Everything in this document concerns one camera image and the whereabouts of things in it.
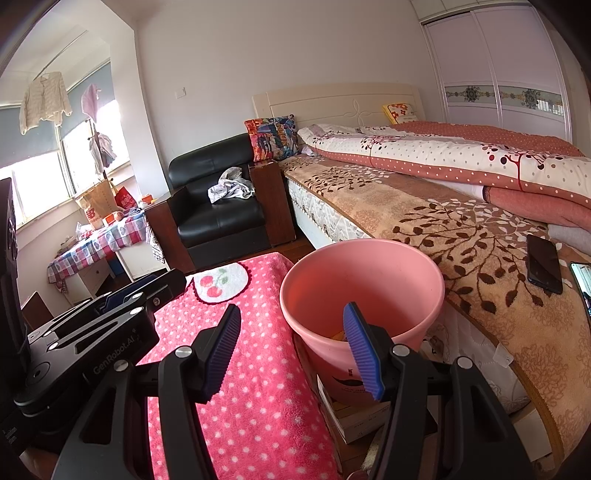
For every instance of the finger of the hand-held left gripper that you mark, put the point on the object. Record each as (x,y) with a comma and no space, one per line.
(92,323)
(124,290)

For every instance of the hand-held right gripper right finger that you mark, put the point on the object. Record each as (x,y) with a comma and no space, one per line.
(362,355)

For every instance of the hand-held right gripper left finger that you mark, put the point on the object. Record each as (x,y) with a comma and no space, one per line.
(221,355)

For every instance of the pink plastic bucket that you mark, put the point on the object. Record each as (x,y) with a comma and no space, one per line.
(369,286)

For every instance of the white side table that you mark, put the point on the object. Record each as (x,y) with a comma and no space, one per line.
(134,265)

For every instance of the pink dotted cherry blanket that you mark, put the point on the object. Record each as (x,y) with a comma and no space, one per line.
(258,392)

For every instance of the checkered cloth side table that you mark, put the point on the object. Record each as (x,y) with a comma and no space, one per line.
(97,244)

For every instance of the white cardboard box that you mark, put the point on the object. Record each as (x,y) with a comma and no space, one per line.
(351,420)

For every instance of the clear plastic bag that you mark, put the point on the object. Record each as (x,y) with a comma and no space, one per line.
(83,230)

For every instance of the brown paper bag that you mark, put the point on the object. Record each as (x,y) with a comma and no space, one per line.
(97,203)

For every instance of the red bag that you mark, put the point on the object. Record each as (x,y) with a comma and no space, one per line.
(124,198)

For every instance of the bay window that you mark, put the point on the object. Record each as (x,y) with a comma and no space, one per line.
(46,170)

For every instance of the hanging grey clothes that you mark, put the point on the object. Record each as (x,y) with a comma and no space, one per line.
(104,147)

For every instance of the white bed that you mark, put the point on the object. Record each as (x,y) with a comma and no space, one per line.
(323,212)

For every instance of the grey white crumpled cloth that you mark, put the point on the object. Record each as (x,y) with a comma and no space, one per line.
(231,184)

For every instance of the brown leaf-print bed cover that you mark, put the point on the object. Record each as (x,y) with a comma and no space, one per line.
(461,240)

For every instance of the hanging pink garment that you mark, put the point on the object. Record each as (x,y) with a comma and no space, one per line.
(92,99)

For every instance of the black phone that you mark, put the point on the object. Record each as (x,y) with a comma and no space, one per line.
(545,263)

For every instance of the hanging white lace garment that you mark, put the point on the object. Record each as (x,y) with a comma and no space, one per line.
(44,101)

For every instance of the colourful printed cushion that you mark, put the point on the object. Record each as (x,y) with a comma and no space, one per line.
(272,138)

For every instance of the dotted tree-print quilt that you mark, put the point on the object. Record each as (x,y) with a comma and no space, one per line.
(461,157)

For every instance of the phone with lit screen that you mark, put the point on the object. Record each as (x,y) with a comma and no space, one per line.
(582,286)

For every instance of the yellow pillow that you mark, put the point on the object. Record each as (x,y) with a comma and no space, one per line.
(399,111)

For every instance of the white sliding-door wardrobe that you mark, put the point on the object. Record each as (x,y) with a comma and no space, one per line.
(498,69)

